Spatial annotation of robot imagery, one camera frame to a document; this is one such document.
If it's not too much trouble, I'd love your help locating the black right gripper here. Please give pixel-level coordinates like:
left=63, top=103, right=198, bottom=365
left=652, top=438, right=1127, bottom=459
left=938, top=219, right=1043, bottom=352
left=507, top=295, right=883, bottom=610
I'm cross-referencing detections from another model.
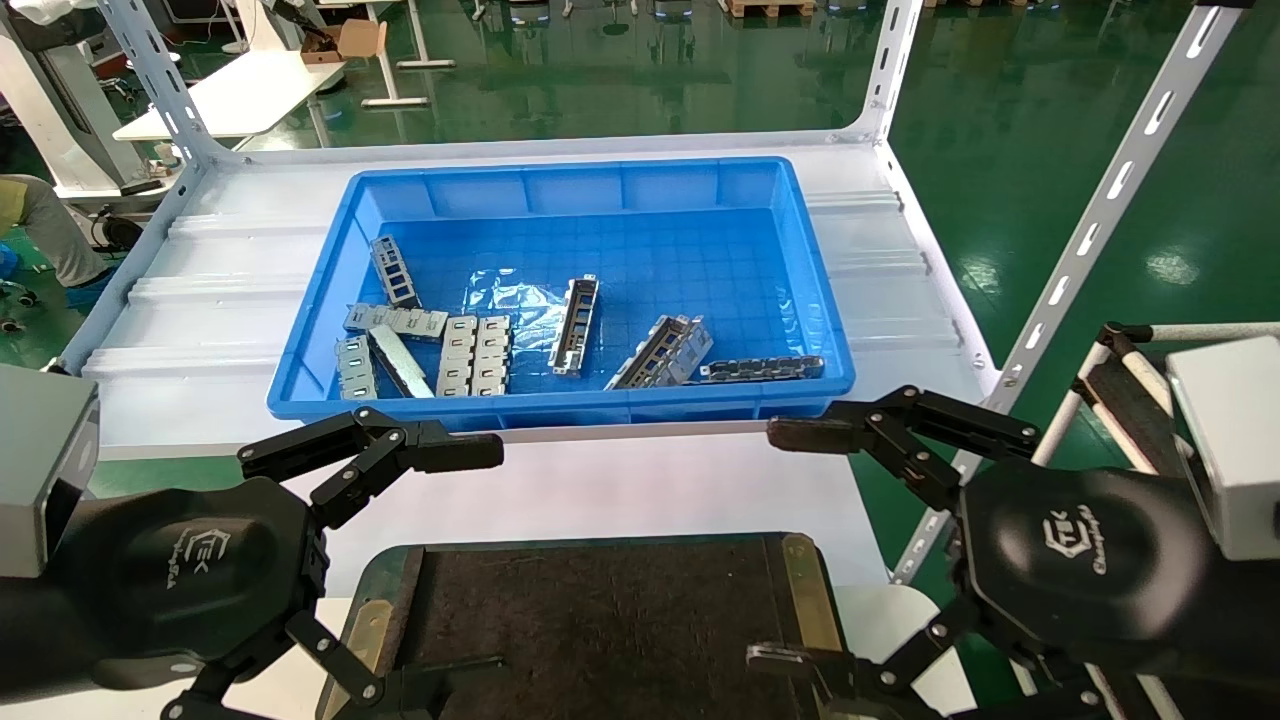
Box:
left=746, top=384, right=1280, bottom=720

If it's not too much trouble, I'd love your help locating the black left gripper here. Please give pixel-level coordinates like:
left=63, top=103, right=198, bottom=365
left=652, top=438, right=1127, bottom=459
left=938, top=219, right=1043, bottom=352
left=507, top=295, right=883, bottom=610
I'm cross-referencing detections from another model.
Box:
left=0, top=406, right=506, bottom=720

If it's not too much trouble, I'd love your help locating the short grey metal slotted part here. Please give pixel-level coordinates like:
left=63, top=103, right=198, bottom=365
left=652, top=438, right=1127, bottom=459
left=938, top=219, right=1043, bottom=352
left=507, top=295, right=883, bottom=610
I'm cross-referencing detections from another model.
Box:
left=335, top=335, right=380, bottom=401

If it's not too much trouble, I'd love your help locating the shiny metal strip part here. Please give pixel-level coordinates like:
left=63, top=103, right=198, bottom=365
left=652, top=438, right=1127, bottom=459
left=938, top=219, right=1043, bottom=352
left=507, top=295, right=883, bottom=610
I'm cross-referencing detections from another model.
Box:
left=366, top=324, right=437, bottom=400

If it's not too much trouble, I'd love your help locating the flat grey metal plate part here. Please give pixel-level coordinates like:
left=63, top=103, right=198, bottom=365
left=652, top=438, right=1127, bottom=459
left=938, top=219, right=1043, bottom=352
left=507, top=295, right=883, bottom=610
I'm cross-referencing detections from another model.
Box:
left=342, top=302, right=450, bottom=342

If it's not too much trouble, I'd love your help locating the black container tray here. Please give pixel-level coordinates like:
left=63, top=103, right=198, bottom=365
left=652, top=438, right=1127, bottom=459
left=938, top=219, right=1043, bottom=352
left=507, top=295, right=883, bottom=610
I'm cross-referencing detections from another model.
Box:
left=318, top=533, right=861, bottom=720

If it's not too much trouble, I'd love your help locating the white metal shelf rack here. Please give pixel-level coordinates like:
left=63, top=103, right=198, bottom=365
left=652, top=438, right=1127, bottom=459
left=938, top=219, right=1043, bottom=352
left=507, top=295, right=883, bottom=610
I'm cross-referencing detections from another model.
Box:
left=45, top=0, right=1256, bottom=586

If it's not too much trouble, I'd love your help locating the clear plastic film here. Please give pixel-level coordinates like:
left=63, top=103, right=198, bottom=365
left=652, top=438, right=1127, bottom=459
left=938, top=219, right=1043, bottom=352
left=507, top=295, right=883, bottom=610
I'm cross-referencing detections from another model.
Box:
left=468, top=266, right=577, bottom=343

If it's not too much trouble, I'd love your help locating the blue plastic bin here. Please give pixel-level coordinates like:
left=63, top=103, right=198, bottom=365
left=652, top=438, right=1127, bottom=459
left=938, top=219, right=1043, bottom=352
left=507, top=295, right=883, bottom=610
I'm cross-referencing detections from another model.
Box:
left=266, top=156, right=857, bottom=433

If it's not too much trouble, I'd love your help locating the seated person in grey trousers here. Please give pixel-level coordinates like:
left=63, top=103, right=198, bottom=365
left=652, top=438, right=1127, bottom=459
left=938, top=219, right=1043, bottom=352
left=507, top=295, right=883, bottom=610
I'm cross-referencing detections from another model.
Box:
left=0, top=174, right=114, bottom=301

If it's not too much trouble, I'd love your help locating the white work table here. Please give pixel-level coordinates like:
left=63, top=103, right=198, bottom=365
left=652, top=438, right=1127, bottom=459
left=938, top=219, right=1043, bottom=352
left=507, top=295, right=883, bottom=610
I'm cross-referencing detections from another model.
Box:
left=112, top=48, right=347, bottom=143

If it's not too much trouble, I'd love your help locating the brown cardboard box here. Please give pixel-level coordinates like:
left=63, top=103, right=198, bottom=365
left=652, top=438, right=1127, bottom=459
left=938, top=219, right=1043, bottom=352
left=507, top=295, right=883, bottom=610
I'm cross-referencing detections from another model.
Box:
left=299, top=17, right=389, bottom=67

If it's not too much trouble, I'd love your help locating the white machine stand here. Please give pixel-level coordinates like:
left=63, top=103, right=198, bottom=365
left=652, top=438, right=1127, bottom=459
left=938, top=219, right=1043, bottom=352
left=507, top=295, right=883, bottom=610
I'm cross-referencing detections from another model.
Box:
left=0, top=0, right=177, bottom=201

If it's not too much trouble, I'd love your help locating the wooden pallet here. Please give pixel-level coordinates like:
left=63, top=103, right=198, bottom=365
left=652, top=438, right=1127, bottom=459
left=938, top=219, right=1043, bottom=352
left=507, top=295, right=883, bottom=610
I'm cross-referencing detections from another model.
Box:
left=724, top=0, right=817, bottom=20

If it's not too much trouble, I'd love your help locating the dark metal chain strip part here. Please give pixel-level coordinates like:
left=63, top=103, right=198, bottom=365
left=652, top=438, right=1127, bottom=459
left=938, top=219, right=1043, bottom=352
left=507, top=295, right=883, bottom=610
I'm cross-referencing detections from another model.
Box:
left=697, top=354, right=827, bottom=385

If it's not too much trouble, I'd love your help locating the white tube cart frame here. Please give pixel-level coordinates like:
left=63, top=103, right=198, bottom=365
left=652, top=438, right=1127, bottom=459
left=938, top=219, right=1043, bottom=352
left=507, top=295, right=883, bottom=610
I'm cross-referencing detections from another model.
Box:
left=1010, top=320, right=1280, bottom=720

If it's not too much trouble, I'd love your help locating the upright grey metal bracket part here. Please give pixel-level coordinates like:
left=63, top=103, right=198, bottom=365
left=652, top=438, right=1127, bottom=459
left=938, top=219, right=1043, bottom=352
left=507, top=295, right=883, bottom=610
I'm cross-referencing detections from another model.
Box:
left=369, top=235, right=424, bottom=310

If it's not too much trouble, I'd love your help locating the large grey metal bracket part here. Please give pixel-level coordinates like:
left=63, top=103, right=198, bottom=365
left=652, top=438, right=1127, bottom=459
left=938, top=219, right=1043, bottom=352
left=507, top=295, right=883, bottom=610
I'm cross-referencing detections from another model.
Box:
left=603, top=314, right=716, bottom=392

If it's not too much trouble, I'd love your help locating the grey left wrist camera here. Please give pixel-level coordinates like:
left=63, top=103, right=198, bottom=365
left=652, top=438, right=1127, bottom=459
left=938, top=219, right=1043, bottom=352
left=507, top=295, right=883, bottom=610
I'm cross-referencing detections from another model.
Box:
left=0, top=362, right=101, bottom=580

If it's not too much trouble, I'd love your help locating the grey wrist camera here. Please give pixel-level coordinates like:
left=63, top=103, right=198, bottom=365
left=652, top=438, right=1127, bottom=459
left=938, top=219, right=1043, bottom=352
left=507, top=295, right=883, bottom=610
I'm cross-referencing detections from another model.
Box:
left=0, top=362, right=101, bottom=580
left=1164, top=335, right=1280, bottom=563

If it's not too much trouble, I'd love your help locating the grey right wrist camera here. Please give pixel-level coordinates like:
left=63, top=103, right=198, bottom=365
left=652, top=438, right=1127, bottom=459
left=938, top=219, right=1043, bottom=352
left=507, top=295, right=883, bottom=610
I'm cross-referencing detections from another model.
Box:
left=1164, top=335, right=1280, bottom=563

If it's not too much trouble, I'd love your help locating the white desk leg frame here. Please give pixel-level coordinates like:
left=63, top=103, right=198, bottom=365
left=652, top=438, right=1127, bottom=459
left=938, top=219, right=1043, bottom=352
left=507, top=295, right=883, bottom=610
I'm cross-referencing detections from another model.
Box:
left=360, top=0, right=457, bottom=110

